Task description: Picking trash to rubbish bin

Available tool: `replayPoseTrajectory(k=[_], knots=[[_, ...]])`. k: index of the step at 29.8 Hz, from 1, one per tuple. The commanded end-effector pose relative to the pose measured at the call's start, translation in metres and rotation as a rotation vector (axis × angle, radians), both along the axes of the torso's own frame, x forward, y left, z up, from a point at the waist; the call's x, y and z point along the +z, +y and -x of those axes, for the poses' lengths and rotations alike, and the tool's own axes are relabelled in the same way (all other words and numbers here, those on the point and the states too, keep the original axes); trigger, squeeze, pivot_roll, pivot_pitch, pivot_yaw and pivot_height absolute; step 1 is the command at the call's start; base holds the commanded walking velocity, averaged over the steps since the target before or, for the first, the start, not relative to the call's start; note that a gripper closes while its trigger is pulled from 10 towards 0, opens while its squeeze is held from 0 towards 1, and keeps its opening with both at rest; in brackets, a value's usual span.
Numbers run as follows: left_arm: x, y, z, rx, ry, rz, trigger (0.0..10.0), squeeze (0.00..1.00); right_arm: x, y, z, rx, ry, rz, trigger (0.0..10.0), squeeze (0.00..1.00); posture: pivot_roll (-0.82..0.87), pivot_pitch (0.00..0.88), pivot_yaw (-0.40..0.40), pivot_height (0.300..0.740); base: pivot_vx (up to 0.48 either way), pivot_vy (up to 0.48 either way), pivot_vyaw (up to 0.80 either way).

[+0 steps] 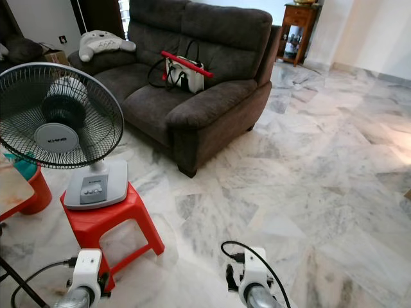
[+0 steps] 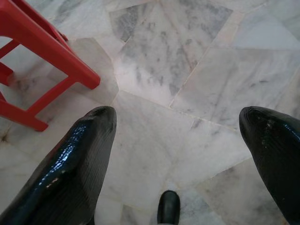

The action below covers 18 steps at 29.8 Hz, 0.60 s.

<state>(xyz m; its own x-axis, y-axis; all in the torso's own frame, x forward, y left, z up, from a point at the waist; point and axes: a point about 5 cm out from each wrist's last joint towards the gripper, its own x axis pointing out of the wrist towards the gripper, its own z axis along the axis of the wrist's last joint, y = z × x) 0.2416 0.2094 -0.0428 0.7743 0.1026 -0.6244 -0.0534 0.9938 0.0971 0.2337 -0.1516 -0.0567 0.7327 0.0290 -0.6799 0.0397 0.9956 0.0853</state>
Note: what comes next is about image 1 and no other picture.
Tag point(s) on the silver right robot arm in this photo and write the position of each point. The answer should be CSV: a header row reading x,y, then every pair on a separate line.
x,y
263,298

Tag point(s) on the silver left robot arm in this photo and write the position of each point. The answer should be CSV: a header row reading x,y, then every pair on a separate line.
x,y
77,300

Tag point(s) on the red plastic stool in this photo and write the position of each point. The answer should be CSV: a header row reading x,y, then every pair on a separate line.
x,y
103,218

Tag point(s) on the teal cloth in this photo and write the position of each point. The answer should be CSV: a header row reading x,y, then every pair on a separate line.
x,y
27,168

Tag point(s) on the grey Khind table fan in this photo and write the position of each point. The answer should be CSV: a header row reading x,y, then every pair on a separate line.
x,y
58,136

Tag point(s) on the dark grey two-seat sofa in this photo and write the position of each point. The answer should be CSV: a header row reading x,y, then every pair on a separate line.
x,y
215,102

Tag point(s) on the white bag with red trim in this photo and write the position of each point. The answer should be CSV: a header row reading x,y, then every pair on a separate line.
x,y
186,75

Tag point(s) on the brown cardboard box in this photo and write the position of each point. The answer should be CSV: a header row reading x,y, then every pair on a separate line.
x,y
56,56

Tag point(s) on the white and grey plush toy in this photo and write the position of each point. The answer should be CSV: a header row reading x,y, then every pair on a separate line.
x,y
103,43

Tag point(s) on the dark grey armchair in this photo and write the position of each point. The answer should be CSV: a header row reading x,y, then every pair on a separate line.
x,y
22,50

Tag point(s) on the dark brown curtain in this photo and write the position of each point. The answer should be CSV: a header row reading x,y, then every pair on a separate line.
x,y
101,14

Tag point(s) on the brown wooden side table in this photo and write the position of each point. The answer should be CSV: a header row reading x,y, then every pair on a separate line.
x,y
298,18

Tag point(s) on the gold ornament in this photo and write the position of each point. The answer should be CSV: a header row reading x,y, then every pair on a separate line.
x,y
304,2

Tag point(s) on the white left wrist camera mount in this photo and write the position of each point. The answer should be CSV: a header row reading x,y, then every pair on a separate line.
x,y
87,269

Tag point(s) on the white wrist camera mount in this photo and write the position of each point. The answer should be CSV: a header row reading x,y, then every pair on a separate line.
x,y
253,269
87,269

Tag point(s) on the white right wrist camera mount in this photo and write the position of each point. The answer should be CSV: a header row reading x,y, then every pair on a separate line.
x,y
253,269

